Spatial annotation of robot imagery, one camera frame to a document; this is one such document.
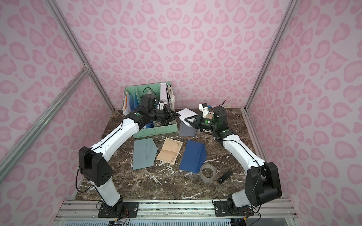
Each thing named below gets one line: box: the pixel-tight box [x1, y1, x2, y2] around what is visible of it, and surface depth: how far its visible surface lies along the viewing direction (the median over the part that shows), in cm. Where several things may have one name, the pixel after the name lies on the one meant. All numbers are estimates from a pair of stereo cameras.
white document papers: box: [120, 89, 132, 115], surface depth 90 cm
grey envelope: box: [179, 120, 197, 137], surface depth 106 cm
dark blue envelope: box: [179, 140, 207, 174], surface depth 95 cm
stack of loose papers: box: [166, 83, 175, 113], surface depth 95 cm
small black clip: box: [217, 169, 234, 185], surface depth 85 cm
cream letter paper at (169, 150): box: [156, 137, 183, 165], surface depth 97 cm
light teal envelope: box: [132, 137, 158, 170], surface depth 97 cm
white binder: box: [160, 82, 168, 102], surface depth 98 cm
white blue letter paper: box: [175, 107, 198, 127], surface depth 80 cm
